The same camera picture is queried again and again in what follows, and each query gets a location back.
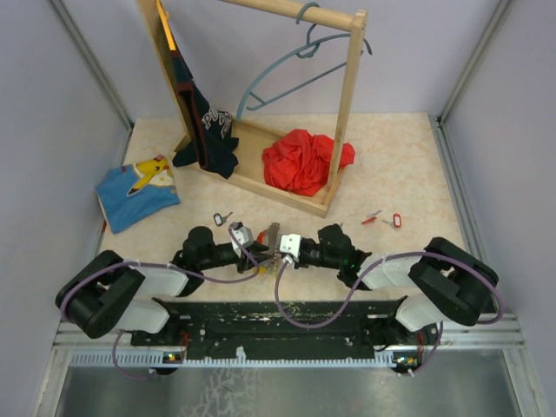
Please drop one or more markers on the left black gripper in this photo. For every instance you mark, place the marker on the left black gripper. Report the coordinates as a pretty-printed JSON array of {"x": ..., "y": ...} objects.
[{"x": 243, "y": 264}]

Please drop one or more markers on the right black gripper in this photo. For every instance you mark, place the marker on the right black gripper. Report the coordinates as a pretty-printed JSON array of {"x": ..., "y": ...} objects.
[{"x": 301, "y": 261}]

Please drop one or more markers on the key with red tag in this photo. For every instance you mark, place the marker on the key with red tag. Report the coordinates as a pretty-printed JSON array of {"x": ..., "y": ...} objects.
[
  {"x": 396, "y": 222},
  {"x": 262, "y": 238}
]

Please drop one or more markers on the grey key organiser plate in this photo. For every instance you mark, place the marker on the grey key organiser plate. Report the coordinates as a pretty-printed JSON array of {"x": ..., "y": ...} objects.
[{"x": 273, "y": 238}]

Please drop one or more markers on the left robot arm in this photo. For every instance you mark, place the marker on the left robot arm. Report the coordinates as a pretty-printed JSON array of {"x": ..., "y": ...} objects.
[{"x": 114, "y": 293}]

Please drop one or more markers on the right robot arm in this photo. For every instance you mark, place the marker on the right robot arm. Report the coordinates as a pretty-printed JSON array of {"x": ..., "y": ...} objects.
[{"x": 445, "y": 282}]

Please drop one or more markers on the key with grey tag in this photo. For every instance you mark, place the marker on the key with grey tag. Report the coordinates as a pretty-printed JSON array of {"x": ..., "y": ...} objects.
[{"x": 220, "y": 219}]

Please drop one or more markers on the red crumpled cloth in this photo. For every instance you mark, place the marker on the red crumpled cloth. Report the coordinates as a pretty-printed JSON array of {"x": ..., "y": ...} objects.
[{"x": 298, "y": 163}]

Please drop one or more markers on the wooden clothes rack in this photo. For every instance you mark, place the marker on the wooden clothes rack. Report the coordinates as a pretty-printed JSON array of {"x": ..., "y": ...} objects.
[{"x": 253, "y": 136}]

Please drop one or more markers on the navy blue shirt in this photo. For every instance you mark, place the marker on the navy blue shirt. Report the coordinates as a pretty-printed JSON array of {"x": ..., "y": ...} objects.
[{"x": 211, "y": 141}]

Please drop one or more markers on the blue Pikachu shirt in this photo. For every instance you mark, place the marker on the blue Pikachu shirt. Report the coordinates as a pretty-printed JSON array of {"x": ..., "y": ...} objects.
[{"x": 133, "y": 192}]

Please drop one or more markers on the teal plastic hanger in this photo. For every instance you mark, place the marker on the teal plastic hanger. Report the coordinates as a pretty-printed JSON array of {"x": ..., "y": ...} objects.
[{"x": 278, "y": 65}]

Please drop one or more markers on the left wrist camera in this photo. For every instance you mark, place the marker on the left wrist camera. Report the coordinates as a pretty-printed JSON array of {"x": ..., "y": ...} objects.
[{"x": 241, "y": 237}]

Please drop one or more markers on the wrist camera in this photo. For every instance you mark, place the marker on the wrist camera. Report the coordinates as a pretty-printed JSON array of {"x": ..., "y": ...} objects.
[
  {"x": 290, "y": 246},
  {"x": 241, "y": 237}
]

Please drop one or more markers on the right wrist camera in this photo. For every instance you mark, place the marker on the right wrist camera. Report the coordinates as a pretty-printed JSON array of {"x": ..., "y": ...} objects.
[{"x": 290, "y": 246}]

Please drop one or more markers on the key with red handle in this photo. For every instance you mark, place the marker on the key with red handle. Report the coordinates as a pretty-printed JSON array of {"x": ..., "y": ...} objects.
[{"x": 371, "y": 217}]

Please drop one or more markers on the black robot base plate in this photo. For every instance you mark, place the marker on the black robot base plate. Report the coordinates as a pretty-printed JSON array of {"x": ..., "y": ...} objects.
[{"x": 214, "y": 330}]

